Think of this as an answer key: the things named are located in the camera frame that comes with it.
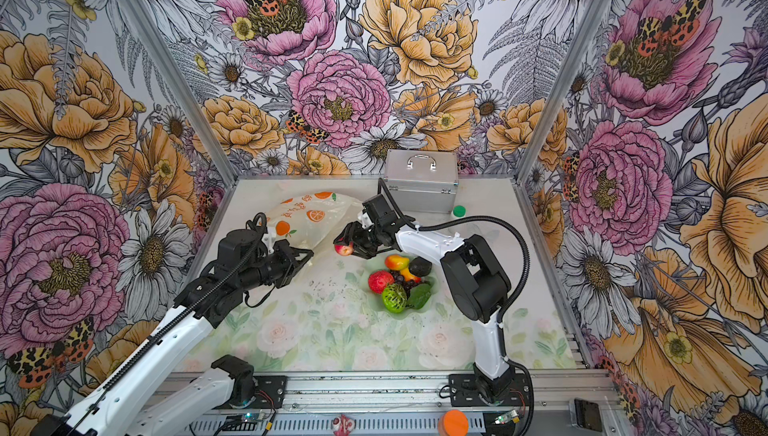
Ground green leaf grape bunch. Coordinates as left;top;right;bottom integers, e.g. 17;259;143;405
406;283;432;310

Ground aluminium corner post left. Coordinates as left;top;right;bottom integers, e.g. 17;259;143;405
117;0;238;189

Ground red yellow apple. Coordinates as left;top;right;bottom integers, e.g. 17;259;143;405
334;243;355;257

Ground light green wavy plate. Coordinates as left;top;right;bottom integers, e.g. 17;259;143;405
363;251;445;319

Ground yellow red mango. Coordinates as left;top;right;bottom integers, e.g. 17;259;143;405
385;254;410;272

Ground black corrugated cable right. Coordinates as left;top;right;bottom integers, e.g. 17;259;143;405
376;177;535;436

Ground aluminium corner post right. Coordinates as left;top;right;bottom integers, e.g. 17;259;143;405
516;0;611;187

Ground black device on rail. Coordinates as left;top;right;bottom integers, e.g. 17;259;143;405
570;398;603;434

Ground green kiwi half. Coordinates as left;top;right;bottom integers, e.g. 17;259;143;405
381;283;408;314

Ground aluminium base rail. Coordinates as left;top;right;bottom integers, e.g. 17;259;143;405
180;369;634;435

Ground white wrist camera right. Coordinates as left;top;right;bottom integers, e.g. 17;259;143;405
357;211;373;228

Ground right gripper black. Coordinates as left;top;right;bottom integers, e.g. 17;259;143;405
334;219;384;260

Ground aluminium corner post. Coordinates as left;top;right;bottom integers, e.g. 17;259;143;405
516;0;611;187
117;0;238;189

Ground dark avocado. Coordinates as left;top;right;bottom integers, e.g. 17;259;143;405
408;257;432;278

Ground orange round cap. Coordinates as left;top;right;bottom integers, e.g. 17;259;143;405
438;409;469;436

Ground red strawberry fruit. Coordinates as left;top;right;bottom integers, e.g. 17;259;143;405
368;270;395;294

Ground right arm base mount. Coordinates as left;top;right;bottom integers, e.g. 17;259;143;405
444;371;533;408

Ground black corrugated cable left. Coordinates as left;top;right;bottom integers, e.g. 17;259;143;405
59;212;268;419

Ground pink white small figure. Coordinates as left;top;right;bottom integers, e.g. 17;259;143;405
331;414;356;436

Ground white bottle green cap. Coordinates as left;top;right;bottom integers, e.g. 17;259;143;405
451;205;467;220

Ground silver aluminium case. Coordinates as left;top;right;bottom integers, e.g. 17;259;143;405
384;150;459;214

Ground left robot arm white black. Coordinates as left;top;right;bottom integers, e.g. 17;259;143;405
32;228;314;435

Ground black corrugated cable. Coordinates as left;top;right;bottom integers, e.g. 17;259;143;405
59;212;268;419
376;177;535;436

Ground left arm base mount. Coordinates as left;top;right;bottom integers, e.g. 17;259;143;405
231;375;288;410

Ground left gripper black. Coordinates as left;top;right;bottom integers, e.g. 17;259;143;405
240;239;314;291

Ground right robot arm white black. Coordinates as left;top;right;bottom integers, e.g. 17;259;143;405
333;194;531;405

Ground cream translucent plastic bag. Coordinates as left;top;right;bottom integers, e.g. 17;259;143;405
266;191;362;249

